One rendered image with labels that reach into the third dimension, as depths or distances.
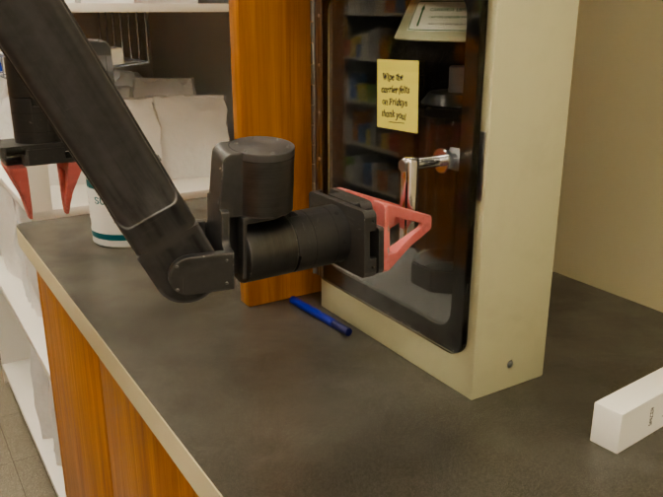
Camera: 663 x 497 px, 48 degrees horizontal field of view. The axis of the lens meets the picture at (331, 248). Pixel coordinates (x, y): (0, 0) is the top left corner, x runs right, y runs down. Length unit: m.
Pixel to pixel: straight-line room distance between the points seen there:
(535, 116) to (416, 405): 0.33
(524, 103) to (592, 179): 0.47
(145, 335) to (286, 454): 0.34
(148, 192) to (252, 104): 0.42
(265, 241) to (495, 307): 0.28
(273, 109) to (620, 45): 0.51
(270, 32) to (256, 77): 0.06
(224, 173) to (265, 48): 0.41
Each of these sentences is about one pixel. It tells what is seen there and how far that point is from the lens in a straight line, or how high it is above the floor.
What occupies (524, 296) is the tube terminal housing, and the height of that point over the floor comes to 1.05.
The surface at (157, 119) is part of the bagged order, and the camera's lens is 1.94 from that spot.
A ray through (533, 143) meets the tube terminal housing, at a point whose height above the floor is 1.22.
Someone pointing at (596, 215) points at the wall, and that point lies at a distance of 1.23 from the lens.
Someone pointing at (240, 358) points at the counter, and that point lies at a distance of 0.93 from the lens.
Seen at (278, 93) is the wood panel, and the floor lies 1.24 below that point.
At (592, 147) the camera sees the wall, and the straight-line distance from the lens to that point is 1.22.
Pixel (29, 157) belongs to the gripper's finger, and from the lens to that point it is 0.99.
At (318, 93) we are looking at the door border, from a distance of 0.98.
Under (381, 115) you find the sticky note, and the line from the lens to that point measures 0.86.
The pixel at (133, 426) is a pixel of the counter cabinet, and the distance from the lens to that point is 1.09.
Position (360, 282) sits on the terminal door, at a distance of 0.95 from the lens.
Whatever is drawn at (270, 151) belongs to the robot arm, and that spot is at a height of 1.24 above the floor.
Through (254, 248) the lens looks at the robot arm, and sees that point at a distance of 0.65.
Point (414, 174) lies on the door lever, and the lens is 0.75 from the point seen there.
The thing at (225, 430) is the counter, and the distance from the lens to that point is 0.78.
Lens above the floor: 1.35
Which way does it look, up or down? 18 degrees down
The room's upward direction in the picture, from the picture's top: straight up
